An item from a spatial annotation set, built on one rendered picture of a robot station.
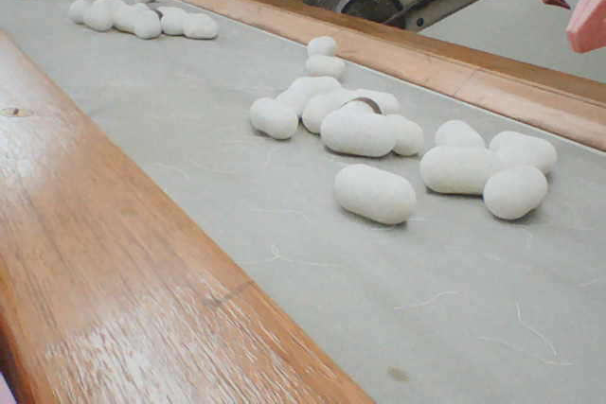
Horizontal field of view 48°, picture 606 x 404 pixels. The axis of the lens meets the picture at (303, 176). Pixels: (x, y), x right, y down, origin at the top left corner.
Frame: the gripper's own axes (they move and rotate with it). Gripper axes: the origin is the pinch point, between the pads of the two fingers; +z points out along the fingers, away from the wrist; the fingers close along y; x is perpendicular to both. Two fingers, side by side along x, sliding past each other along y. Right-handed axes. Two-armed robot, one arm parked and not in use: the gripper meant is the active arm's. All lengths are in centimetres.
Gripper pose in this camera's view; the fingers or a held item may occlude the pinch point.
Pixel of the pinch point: (583, 32)
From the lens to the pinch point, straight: 37.3
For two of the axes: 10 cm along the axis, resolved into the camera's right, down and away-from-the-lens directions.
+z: -7.3, 6.6, -1.8
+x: 4.5, 6.7, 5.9
